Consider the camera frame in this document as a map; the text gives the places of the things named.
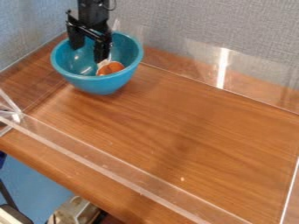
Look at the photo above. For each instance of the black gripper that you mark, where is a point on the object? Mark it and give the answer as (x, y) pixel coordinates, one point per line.
(88, 21)

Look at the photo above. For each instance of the blue plastic bowl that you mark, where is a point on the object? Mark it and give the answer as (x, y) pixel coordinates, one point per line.
(76, 66)

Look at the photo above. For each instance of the orange toy mushroom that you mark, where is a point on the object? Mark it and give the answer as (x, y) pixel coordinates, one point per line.
(108, 67)

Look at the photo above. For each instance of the white device under table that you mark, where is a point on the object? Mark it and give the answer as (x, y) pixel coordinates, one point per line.
(75, 211)

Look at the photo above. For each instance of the clear acrylic barrier frame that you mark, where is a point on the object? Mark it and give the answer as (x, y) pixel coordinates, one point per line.
(192, 145)

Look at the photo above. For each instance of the black chair frame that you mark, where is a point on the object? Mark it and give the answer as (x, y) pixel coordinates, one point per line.
(9, 212)

